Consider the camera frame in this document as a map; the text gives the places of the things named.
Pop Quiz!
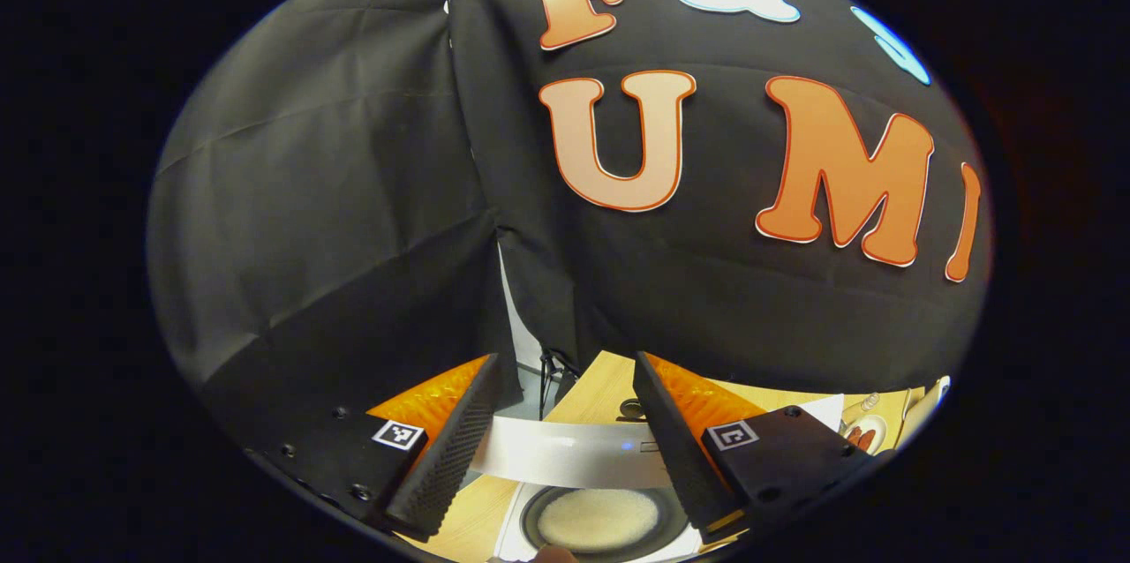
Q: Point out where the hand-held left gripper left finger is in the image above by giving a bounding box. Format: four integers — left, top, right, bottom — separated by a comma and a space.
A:
254, 353, 503, 544

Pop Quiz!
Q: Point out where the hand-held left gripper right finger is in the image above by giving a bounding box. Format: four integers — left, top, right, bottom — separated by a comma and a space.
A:
632, 351, 890, 545

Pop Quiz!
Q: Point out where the white rice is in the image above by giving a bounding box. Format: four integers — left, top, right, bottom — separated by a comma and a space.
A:
537, 487, 660, 552

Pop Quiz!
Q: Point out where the white rice cooker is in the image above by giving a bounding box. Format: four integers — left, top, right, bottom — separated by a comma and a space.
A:
468, 394, 846, 563

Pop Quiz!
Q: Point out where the black tripod stand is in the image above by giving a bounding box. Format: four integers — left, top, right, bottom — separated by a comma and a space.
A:
537, 349, 584, 405

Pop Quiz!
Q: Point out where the white round plate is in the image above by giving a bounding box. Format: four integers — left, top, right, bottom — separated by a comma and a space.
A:
841, 415, 888, 456

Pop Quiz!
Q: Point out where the black backdrop cloth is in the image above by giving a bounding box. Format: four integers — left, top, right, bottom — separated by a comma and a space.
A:
146, 0, 994, 458

